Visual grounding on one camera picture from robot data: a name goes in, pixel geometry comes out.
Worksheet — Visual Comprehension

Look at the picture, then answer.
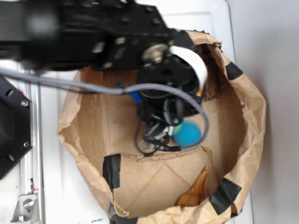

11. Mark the green ball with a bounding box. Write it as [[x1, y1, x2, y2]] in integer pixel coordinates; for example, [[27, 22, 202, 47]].
[[173, 123, 183, 134]]

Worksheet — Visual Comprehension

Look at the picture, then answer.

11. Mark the aluminium frame rail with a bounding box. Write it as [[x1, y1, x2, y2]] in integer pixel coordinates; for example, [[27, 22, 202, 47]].
[[18, 81, 45, 224]]

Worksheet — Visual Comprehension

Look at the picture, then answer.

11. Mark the metal corner bracket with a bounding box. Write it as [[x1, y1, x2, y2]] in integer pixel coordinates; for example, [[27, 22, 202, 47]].
[[10, 194, 40, 224]]

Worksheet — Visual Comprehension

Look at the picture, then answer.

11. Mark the long brown bark piece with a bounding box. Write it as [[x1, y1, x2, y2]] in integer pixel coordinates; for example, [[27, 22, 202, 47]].
[[201, 44, 221, 102]]

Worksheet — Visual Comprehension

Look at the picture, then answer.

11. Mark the brown glossy wooden piece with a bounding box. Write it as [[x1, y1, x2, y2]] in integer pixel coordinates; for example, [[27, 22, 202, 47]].
[[176, 167, 209, 208]]

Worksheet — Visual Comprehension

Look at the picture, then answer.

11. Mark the blue dimpled ball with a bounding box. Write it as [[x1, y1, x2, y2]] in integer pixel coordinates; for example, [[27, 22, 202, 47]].
[[172, 120, 201, 147]]

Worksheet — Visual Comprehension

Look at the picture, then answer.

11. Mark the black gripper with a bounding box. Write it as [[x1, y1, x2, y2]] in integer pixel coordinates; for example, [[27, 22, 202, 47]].
[[135, 90, 198, 155]]

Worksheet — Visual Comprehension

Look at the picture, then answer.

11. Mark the white flat ribbon cable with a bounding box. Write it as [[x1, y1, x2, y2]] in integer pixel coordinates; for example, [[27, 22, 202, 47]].
[[169, 45, 208, 90]]

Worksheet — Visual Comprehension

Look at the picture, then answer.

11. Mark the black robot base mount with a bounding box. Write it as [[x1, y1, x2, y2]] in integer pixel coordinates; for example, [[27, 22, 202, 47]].
[[0, 77, 32, 180]]

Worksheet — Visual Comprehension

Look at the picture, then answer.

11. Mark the brown paper bag bin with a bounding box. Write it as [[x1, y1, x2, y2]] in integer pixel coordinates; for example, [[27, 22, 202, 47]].
[[57, 31, 266, 224]]

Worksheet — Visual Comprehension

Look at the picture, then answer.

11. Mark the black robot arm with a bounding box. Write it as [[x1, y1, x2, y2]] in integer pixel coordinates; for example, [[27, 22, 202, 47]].
[[0, 0, 209, 154]]

